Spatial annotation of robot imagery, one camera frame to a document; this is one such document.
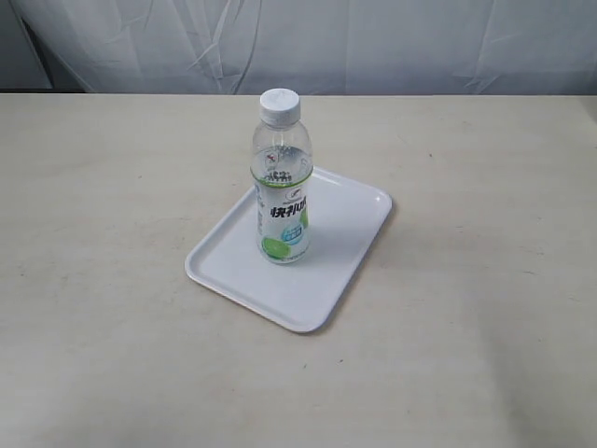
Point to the clear plastic drink bottle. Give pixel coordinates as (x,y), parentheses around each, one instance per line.
(281,166)

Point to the white rectangular plastic tray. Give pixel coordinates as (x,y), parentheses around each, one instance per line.
(345,217)

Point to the white backdrop curtain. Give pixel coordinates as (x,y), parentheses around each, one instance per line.
(312,47)

